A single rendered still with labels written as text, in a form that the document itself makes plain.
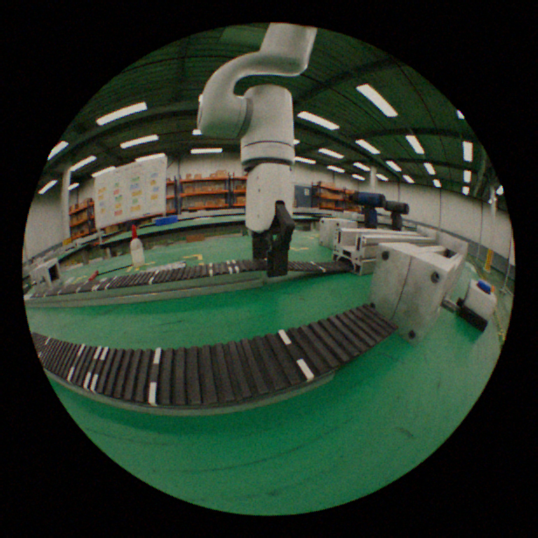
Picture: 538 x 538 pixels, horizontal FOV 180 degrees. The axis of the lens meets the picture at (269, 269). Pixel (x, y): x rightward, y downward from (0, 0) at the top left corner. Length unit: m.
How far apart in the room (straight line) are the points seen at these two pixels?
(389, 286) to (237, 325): 0.19
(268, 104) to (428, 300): 0.32
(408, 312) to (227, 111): 0.33
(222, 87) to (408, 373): 0.39
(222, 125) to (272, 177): 0.11
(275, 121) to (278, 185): 0.10
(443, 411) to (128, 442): 0.25
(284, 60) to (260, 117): 0.13
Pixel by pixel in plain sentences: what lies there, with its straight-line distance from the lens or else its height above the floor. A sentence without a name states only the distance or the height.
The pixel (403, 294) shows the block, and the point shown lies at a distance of 0.21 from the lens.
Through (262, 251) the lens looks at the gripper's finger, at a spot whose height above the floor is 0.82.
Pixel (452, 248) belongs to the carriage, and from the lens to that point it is 0.60.
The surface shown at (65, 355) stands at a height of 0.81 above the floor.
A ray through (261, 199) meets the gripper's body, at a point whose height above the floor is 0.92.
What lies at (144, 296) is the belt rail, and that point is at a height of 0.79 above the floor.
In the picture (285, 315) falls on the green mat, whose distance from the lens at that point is 0.21.
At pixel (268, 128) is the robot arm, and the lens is 0.26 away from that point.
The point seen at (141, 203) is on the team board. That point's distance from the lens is 3.07.
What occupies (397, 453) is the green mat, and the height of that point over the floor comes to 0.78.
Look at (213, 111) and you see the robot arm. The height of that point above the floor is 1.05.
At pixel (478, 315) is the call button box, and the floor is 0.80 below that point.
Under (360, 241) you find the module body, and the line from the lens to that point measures 0.37.
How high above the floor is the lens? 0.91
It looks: 21 degrees down
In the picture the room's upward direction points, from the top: straight up
